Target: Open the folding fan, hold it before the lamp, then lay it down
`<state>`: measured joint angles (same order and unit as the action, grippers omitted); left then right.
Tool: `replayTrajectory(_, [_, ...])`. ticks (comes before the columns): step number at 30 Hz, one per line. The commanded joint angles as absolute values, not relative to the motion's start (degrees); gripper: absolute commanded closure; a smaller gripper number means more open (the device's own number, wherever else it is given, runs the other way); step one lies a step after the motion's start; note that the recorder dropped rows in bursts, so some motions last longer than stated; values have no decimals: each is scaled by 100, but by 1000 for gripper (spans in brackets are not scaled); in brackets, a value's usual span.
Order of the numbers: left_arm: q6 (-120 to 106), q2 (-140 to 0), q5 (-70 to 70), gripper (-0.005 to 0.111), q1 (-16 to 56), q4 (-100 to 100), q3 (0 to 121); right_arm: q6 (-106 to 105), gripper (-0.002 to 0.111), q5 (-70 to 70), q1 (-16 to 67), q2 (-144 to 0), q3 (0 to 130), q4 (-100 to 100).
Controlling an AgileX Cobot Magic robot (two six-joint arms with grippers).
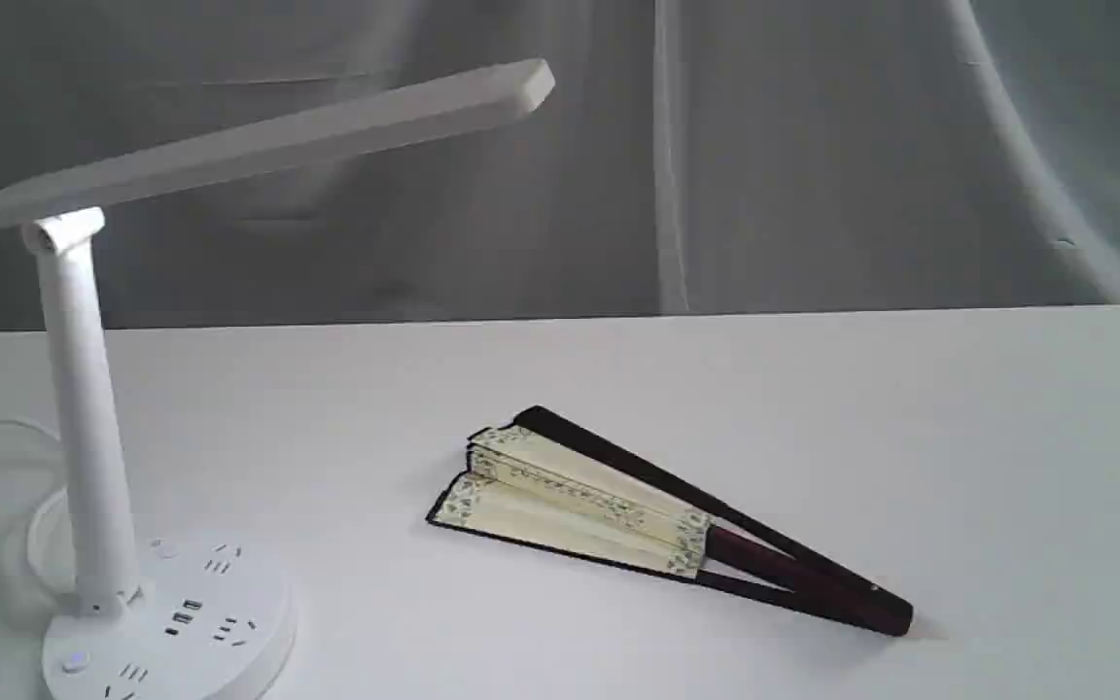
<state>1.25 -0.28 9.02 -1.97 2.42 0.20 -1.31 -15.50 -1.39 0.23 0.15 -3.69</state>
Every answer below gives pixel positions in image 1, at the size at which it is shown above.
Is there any white desk lamp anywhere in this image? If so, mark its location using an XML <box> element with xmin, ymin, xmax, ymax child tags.
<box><xmin>0</xmin><ymin>58</ymin><xmax>297</xmax><ymax>700</ymax></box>

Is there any cream folding paper fan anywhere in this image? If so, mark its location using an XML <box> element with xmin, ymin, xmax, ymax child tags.
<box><xmin>426</xmin><ymin>404</ymin><xmax>915</xmax><ymax>638</ymax></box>

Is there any grey backdrop curtain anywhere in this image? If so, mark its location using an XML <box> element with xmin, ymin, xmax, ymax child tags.
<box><xmin>0</xmin><ymin>1</ymin><xmax>1120</xmax><ymax>332</ymax></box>

